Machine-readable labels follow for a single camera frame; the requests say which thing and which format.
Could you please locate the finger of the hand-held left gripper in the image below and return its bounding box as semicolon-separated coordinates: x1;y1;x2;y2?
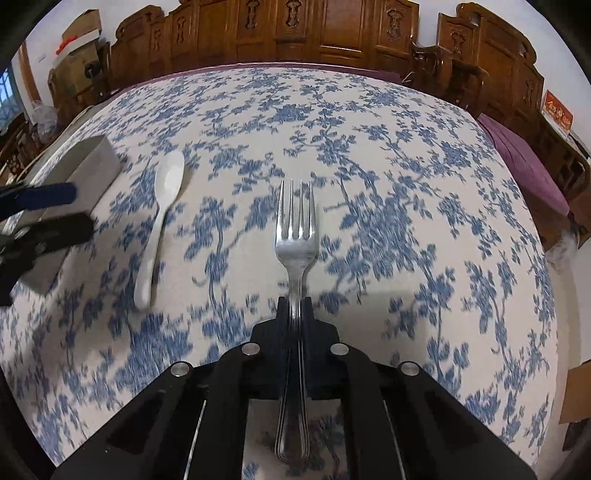
0;182;78;220
0;212;95;306

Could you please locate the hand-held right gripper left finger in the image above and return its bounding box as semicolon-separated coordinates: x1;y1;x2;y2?
50;296;290;480

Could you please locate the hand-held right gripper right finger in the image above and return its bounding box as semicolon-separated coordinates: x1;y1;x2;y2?
301;296;539;480

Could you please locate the rectangular metal container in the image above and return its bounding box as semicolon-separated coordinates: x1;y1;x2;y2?
18;135;122;296

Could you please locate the metal fork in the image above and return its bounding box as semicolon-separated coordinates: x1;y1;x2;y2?
273;178;319;464

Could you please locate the clear plastic bag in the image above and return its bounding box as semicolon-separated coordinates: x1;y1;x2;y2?
31;100;60;140

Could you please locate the window with metal grille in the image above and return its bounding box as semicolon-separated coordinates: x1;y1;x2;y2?
0;69;21;134

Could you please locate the white plastic spoon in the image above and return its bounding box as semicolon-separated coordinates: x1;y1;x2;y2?
133;150;186;310

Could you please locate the cardboard box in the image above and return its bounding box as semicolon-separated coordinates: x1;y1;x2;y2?
58;9;105;51

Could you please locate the blue floral tablecloth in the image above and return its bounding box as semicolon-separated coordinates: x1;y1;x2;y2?
0;65;559;480

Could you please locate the purple bench cushion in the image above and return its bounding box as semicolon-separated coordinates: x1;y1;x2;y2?
477;113;572;217

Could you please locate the purple table underlay cloth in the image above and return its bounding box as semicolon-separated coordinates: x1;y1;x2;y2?
108;61;402;100

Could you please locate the wooden side cabinet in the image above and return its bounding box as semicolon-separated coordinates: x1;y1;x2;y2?
536;115;591;250

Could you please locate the short carved wooden bench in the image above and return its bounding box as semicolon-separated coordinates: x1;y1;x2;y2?
436;2;546;121

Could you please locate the red wall poster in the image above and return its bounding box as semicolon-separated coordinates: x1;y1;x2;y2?
540;90;573;132

